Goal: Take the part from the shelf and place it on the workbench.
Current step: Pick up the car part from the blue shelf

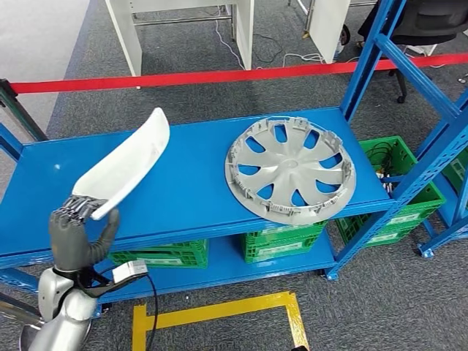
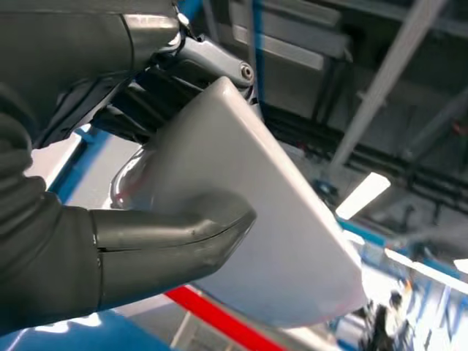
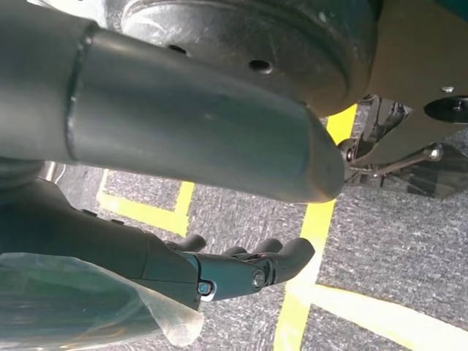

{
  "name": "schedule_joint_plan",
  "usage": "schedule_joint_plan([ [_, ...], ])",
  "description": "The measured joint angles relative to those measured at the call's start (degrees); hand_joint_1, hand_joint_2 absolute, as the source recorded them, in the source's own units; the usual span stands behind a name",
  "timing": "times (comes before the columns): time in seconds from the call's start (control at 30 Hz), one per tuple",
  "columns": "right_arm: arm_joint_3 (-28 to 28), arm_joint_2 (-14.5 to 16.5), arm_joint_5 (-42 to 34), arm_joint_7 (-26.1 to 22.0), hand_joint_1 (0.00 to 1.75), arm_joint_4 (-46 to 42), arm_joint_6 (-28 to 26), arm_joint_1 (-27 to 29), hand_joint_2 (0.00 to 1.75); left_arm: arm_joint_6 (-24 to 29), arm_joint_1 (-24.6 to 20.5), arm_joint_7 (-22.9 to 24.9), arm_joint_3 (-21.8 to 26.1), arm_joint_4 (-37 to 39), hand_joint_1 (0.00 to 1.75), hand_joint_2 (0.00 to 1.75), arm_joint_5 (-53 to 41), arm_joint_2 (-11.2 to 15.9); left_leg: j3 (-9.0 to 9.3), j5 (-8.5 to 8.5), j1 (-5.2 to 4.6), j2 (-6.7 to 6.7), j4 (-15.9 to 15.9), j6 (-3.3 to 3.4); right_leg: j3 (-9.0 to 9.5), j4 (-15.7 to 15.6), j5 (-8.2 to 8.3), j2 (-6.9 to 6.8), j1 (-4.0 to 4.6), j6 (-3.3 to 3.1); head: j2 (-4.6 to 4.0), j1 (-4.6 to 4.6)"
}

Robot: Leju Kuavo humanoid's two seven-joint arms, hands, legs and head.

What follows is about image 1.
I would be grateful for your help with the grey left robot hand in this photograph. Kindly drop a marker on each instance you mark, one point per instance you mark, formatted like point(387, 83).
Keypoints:
point(69, 242)

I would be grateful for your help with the white plastic car part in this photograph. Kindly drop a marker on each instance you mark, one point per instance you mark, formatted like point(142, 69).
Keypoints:
point(124, 160)

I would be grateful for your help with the blue metal shelf rack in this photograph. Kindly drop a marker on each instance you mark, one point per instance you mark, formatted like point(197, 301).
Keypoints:
point(183, 184)
point(444, 235)

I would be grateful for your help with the red barrier belt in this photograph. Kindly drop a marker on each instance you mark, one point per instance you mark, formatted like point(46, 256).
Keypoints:
point(219, 75)

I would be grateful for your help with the grey wheel hubcap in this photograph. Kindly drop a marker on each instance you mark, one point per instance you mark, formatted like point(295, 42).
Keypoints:
point(288, 169)

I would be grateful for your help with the white connector bundle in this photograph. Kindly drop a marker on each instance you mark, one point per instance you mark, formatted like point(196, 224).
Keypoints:
point(381, 172)

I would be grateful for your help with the black caster wheel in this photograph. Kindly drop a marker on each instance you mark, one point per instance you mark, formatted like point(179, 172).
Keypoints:
point(345, 35)

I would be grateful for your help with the black office chair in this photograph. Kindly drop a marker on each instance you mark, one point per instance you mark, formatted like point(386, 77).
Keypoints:
point(431, 19)

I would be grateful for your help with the black camera bracket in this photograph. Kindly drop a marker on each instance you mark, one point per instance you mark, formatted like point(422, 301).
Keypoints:
point(95, 288)

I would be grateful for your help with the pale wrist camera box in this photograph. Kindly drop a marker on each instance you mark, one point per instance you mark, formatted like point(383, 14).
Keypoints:
point(130, 271)

